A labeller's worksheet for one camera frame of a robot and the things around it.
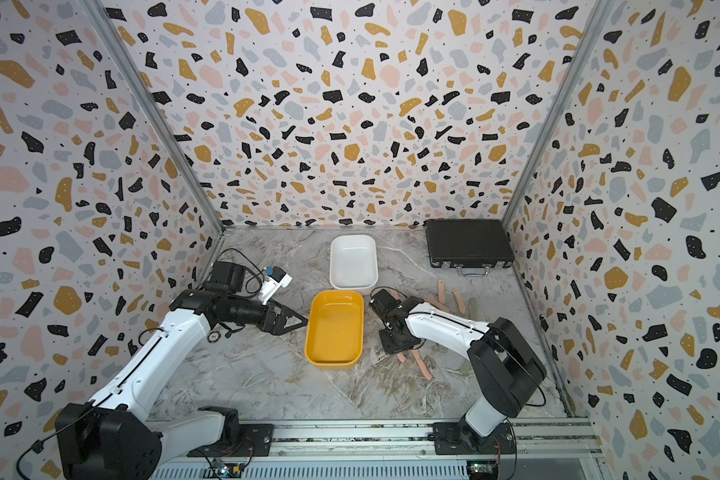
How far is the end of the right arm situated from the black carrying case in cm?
40

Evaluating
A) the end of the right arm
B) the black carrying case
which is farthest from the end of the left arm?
the black carrying case

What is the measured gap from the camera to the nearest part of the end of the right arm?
64 centimetres

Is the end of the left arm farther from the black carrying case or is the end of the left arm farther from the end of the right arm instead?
the black carrying case

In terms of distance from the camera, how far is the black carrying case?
1084 mm
